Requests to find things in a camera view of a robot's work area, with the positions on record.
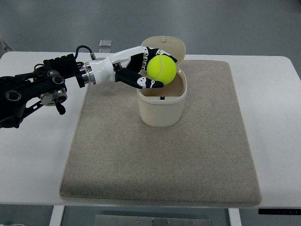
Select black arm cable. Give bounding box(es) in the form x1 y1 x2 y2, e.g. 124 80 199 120
74 45 96 62

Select clear floor plate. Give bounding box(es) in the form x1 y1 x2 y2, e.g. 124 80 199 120
99 40 112 47
99 48 111 53

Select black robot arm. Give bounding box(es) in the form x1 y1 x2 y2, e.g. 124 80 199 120
0 54 87 128

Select cream lidded bin box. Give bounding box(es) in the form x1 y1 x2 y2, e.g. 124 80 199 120
136 36 187 127

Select yellow tennis ball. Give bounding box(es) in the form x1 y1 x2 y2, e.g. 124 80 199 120
147 55 177 85

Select white table leg left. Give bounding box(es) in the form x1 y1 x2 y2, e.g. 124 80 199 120
49 205 65 226

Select white table leg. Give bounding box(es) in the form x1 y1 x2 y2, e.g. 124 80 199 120
49 205 65 226
228 208 242 226

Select clear floor plate upper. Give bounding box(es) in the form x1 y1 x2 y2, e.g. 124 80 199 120
99 40 112 47

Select white table leg right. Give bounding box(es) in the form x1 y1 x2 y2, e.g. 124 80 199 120
228 208 242 226

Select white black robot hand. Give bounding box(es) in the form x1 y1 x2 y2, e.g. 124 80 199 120
80 46 177 89

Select grey felt mat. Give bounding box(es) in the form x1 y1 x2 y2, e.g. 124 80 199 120
60 60 261 207

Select metal base plate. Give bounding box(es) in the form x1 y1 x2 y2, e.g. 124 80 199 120
94 215 212 226

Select black desk control panel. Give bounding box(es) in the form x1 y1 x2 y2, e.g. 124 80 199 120
258 209 301 216

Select clear floor plate lower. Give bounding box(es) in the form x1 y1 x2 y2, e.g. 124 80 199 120
99 48 111 53

